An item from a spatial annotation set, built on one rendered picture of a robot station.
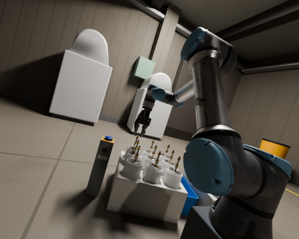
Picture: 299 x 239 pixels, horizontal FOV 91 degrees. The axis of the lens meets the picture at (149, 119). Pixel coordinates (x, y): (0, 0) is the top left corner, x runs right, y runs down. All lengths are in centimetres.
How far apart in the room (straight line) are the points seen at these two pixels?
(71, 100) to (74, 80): 30
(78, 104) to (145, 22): 222
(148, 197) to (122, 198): 13
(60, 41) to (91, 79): 113
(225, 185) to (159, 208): 59
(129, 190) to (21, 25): 316
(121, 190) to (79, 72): 192
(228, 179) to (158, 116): 242
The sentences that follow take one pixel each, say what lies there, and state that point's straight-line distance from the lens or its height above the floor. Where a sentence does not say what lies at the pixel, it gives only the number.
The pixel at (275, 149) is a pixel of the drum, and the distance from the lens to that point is 334.
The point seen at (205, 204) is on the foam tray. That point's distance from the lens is 102.
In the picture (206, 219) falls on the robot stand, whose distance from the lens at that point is 52.
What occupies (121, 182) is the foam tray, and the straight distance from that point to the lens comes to 80.
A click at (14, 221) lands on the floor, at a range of 83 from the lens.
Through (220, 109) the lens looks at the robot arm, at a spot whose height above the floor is 60.
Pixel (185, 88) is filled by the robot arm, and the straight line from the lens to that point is 82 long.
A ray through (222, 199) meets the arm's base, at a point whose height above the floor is 37.
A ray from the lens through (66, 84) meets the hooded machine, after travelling 243.
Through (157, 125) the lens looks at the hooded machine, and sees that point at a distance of 273.
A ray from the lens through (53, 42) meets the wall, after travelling 332.
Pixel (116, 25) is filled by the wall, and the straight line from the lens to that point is 345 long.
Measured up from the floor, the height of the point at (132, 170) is 22.
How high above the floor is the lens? 55
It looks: 4 degrees down
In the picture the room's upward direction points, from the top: 18 degrees clockwise
